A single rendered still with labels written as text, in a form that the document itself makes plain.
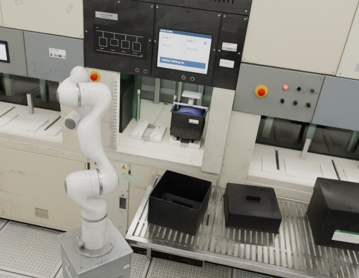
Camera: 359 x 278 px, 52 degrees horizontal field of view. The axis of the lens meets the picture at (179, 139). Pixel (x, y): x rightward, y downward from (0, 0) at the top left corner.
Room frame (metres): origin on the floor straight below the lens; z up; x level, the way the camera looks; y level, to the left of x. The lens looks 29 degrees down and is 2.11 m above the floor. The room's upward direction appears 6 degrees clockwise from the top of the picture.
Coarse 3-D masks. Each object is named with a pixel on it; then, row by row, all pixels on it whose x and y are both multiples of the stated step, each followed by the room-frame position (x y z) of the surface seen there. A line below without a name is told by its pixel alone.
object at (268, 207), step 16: (240, 192) 1.73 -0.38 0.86; (256, 192) 1.75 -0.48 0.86; (272, 192) 1.77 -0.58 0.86; (224, 208) 1.68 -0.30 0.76; (240, 208) 1.58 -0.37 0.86; (256, 208) 1.59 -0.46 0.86; (272, 208) 1.61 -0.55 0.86; (240, 224) 1.53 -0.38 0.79; (256, 224) 1.53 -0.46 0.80; (272, 224) 1.53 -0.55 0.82
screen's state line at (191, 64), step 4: (160, 56) 1.98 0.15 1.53; (160, 60) 1.98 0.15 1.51; (164, 60) 1.98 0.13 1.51; (168, 60) 1.98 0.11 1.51; (172, 60) 1.97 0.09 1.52; (176, 60) 1.97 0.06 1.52; (180, 60) 1.97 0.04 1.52; (184, 60) 1.97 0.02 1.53; (172, 64) 1.97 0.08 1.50; (176, 64) 1.97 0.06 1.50; (180, 64) 1.97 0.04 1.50; (184, 64) 1.97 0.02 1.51; (188, 64) 1.96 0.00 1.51; (192, 64) 1.96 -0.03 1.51; (196, 64) 1.96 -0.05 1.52; (200, 64) 1.95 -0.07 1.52; (204, 64) 1.95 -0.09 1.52; (204, 68) 1.95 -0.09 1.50
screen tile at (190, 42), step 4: (188, 40) 1.96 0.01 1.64; (192, 40) 1.96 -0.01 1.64; (196, 40) 1.96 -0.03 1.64; (200, 40) 1.96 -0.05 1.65; (204, 40) 1.95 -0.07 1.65; (188, 44) 1.96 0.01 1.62; (192, 44) 1.96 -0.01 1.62; (196, 44) 1.96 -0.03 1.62; (200, 44) 1.96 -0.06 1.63; (208, 44) 1.95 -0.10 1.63; (200, 48) 1.96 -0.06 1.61; (204, 48) 1.95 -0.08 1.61; (184, 52) 1.97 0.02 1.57; (188, 52) 1.96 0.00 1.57; (192, 52) 1.96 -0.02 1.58; (196, 52) 1.96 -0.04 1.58; (200, 52) 1.96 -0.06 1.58; (204, 52) 1.95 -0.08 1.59; (184, 56) 1.97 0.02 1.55; (188, 56) 1.96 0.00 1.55; (192, 56) 1.96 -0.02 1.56; (196, 56) 1.96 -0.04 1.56; (200, 56) 1.96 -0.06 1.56; (204, 56) 1.95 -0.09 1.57; (204, 60) 1.95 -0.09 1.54
